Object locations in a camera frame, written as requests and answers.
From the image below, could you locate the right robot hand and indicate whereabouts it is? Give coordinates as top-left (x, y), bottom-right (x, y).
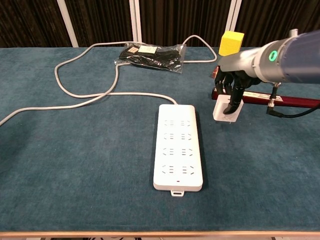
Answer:
top-left (214, 46), bottom-right (261, 115)

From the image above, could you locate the small white plug adapter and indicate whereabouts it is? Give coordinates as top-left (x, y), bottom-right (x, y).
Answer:
top-left (212, 94), bottom-right (245, 123)

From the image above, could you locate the white power strip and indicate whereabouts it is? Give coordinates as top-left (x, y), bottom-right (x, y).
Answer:
top-left (152, 103), bottom-right (204, 198)

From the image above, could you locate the yellow foam cube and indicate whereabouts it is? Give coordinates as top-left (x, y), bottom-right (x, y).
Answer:
top-left (218, 30), bottom-right (245, 56)

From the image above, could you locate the dark red long box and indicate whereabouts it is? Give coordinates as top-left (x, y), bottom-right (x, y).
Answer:
top-left (211, 87), bottom-right (320, 109)

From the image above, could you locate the black item in clear bag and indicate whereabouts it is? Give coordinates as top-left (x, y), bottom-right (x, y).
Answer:
top-left (114, 42), bottom-right (187, 75)

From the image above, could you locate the teal table mat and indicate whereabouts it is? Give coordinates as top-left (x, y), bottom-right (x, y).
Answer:
top-left (0, 46), bottom-right (320, 233)

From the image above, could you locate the white partition frame post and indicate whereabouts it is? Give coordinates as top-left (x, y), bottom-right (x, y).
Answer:
top-left (56, 0), bottom-right (80, 48)
top-left (226, 0), bottom-right (243, 33)
top-left (128, 0), bottom-right (143, 43)

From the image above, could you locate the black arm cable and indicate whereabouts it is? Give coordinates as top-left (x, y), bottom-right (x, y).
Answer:
top-left (266, 82), bottom-right (320, 118)

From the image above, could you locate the light grey power strip cable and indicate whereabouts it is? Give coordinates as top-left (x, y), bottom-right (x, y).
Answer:
top-left (0, 34), bottom-right (218, 127)

